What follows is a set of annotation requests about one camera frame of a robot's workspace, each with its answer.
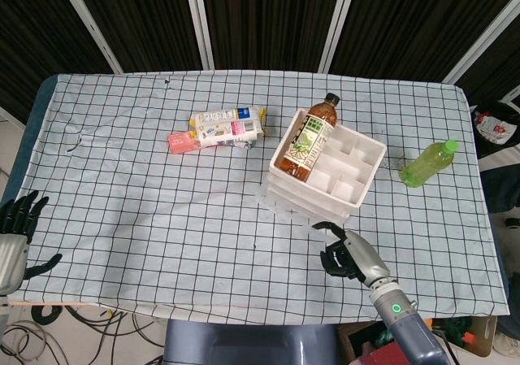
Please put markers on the green crumpled bag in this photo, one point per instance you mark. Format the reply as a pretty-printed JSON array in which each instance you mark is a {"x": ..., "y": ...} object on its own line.
[{"x": 384, "y": 338}]

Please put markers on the checked white tablecloth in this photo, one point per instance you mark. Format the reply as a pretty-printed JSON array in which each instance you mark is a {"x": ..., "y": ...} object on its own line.
[{"x": 162, "y": 218}]

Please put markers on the white pack with pink label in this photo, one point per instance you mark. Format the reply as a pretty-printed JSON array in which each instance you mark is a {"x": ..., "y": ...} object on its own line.
[{"x": 227, "y": 131}]

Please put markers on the white partition post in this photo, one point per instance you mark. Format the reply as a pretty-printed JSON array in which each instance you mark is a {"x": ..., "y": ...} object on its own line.
[
  {"x": 483, "y": 40},
  {"x": 337, "y": 19},
  {"x": 91, "y": 25},
  {"x": 199, "y": 19}
]

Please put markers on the brown tea bottle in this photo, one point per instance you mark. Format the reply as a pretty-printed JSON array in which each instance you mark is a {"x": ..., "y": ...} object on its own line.
[{"x": 304, "y": 141}]

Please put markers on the pink snack packet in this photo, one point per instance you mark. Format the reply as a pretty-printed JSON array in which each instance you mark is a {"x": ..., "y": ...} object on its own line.
[{"x": 180, "y": 141}]

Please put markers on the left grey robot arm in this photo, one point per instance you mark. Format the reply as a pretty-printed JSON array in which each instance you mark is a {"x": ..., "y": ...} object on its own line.
[{"x": 3, "y": 306}]

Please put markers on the grey-blue robot torso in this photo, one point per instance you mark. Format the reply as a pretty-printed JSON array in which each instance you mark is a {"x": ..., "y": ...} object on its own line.
[{"x": 243, "y": 340}]

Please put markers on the cardboard box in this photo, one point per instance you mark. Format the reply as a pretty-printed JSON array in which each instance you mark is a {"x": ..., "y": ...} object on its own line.
[{"x": 485, "y": 336}]

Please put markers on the green plastic bottle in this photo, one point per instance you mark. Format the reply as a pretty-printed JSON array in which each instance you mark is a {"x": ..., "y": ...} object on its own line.
[{"x": 426, "y": 163}]

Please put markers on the dark blue seat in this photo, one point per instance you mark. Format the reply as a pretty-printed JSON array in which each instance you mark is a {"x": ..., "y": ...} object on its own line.
[{"x": 501, "y": 186}]

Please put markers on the red white wrapper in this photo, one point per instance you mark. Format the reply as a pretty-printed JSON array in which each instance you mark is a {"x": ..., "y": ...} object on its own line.
[{"x": 491, "y": 127}]

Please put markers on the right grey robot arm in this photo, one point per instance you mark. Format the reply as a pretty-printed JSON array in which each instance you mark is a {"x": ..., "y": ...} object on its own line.
[{"x": 406, "y": 324}]

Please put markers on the white divided plastic tray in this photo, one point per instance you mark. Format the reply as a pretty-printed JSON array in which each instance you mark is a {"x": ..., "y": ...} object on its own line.
[{"x": 353, "y": 157}]

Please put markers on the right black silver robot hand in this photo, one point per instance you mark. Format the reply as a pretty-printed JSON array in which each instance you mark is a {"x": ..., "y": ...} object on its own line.
[{"x": 361, "y": 255}]

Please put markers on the black waste bin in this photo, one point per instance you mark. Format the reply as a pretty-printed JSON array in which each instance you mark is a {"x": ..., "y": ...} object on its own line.
[{"x": 495, "y": 149}]

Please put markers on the white pack with blue label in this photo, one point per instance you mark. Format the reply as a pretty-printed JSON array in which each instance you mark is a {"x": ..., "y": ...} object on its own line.
[{"x": 215, "y": 117}]

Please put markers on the black slatted partition panel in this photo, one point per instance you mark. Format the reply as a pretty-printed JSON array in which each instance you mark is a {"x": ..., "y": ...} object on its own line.
[
  {"x": 142, "y": 19},
  {"x": 32, "y": 36},
  {"x": 418, "y": 23},
  {"x": 272, "y": 19},
  {"x": 495, "y": 72}
]

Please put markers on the white silver packet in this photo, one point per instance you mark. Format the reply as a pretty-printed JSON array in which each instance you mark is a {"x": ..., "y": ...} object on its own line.
[{"x": 243, "y": 144}]

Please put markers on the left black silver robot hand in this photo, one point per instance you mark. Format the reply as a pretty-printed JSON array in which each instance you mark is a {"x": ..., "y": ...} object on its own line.
[{"x": 12, "y": 259}]

